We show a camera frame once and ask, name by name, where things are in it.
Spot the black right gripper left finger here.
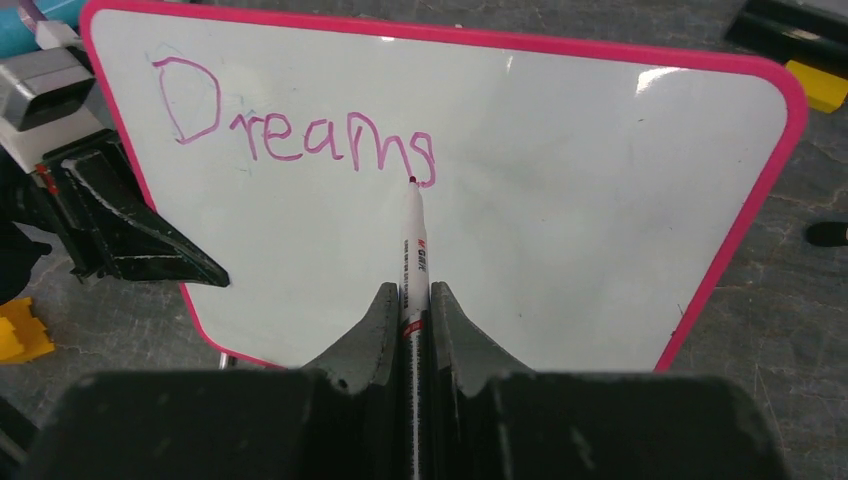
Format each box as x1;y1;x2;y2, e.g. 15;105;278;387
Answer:
19;283;400;479

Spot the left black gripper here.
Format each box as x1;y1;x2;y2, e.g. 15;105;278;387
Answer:
36;129;230;287

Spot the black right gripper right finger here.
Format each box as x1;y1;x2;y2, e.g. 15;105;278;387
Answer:
431;282;789;479

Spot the magenta whiteboard marker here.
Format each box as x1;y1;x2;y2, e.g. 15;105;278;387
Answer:
400;176;430;479

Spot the pink framed whiteboard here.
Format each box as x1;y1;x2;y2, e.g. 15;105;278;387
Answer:
81;1;808;371

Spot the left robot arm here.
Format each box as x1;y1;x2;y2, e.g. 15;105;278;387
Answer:
1;129;230;302

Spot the orange wedge block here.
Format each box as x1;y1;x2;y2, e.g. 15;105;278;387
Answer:
1;297;55;365

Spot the blue toy crayon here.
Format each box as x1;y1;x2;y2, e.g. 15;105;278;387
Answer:
1;0;87;59

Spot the pink tripod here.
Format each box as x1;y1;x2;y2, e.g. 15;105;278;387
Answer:
804;221;848;248

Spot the yellow block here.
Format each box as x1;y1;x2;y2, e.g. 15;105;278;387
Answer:
785;60;847;114

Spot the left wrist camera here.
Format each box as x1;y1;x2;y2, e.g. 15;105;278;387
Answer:
1;19;106;174

